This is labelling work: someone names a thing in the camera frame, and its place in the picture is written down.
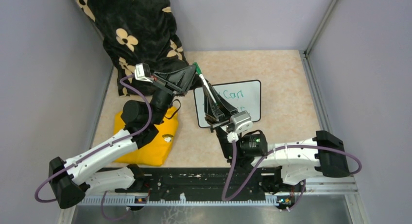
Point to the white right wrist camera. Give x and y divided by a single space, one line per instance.
238 123

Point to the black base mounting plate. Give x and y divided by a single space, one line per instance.
206 184

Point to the yellow folded cloth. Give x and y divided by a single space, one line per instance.
156 152

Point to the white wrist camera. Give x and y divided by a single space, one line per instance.
238 123
142 73

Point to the green white marker pen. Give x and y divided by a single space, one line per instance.
208 94

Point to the white whiteboard black frame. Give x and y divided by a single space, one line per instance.
244 95

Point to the black floral blanket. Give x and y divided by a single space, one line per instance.
137 31

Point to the aluminium frame rail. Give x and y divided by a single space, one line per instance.
323 186

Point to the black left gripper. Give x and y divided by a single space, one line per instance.
173 82

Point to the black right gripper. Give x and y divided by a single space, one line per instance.
214 112

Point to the green marker cap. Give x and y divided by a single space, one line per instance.
198 70

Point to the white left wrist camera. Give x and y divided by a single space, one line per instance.
142 73

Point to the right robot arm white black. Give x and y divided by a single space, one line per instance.
322 155

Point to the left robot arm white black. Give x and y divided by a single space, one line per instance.
74 178

